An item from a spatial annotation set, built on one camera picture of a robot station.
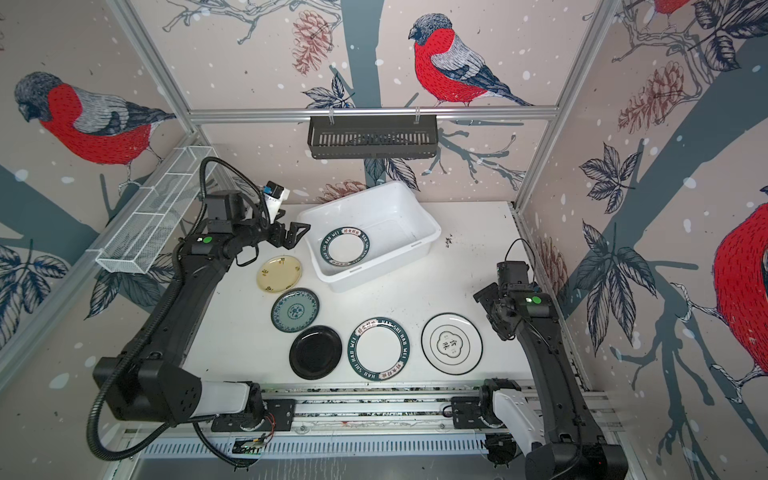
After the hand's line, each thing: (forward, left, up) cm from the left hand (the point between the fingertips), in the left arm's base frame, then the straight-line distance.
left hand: (292, 217), depth 76 cm
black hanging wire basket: (+43, -19, -3) cm, 47 cm away
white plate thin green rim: (-22, -43, -31) cm, 58 cm away
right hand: (-18, -50, -18) cm, 56 cm away
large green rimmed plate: (-24, -22, -31) cm, 45 cm away
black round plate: (-25, -4, -29) cm, 39 cm away
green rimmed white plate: (+13, -8, -30) cm, 34 cm away
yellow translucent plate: (+2, +13, -31) cm, 34 cm away
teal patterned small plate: (-11, +5, -32) cm, 34 cm away
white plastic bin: (+24, -29, -31) cm, 49 cm away
